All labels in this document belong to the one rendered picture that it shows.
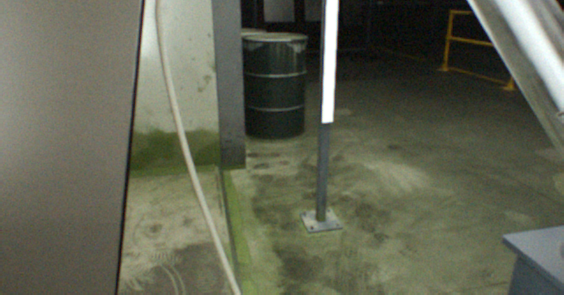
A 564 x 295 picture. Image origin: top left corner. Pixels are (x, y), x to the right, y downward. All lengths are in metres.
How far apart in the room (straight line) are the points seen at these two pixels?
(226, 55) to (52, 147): 2.22
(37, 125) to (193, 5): 2.19
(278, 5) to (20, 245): 7.15
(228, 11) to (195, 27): 0.24
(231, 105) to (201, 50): 0.42
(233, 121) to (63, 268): 2.28
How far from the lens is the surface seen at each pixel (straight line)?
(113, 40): 0.40
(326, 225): 2.18
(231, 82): 2.64
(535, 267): 1.08
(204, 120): 2.69
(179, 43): 2.59
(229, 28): 2.59
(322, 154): 2.01
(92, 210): 0.46
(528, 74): 0.78
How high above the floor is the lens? 1.21
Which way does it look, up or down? 20 degrees down
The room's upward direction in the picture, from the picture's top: straight up
